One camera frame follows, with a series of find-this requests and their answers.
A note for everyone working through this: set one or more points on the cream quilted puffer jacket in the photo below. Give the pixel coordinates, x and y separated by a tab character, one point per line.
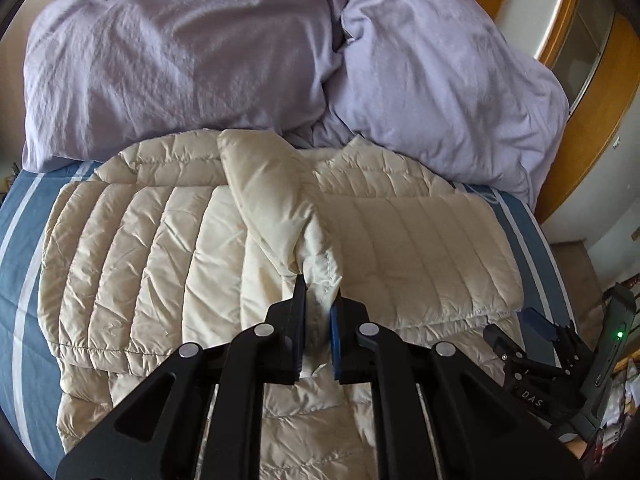
150	260

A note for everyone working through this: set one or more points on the wooden headboard cabinet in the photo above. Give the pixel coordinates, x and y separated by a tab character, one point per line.
595	160

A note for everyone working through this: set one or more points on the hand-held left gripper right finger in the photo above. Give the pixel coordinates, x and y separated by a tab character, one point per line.
336	340

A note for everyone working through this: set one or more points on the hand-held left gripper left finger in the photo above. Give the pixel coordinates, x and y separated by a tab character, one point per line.
299	332

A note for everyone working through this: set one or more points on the pile of colourful papers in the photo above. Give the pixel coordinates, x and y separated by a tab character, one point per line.
625	400

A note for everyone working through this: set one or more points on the blue striped bed sheet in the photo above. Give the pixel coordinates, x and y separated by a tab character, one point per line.
20	240

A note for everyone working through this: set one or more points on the lavender pillow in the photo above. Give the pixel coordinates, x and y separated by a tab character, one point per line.
175	50
440	70

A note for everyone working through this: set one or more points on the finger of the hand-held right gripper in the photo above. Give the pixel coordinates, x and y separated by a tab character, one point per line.
505	345
537	321

